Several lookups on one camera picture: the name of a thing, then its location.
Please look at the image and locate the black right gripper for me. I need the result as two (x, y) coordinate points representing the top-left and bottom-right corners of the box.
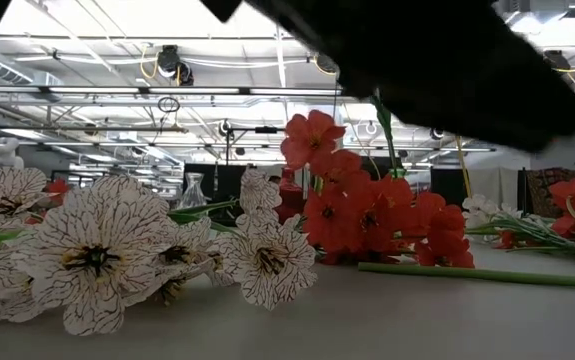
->
(245, 0), (529, 145)

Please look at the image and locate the red glass vase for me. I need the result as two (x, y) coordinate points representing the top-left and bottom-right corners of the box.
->
(274, 167), (308, 224)

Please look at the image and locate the clear glass vase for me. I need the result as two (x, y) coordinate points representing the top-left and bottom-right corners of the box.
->
(179, 172), (208, 210)

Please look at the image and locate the black partition panel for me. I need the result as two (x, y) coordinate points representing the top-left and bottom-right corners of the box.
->
(429, 167), (468, 206)
(182, 163), (248, 201)

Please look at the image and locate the white curtain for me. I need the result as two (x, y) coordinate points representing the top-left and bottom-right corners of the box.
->
(466, 167), (521, 211)

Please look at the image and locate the patterned dark cloth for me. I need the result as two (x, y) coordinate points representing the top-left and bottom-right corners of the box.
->
(525, 168), (575, 221)

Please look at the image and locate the black ceiling cable reel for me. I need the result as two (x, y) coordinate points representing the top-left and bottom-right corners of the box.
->
(541, 49), (573, 72)
(156, 44), (196, 87)
(314, 52), (341, 76)

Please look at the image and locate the yellow cable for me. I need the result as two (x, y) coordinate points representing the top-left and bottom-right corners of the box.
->
(454, 134), (472, 199)

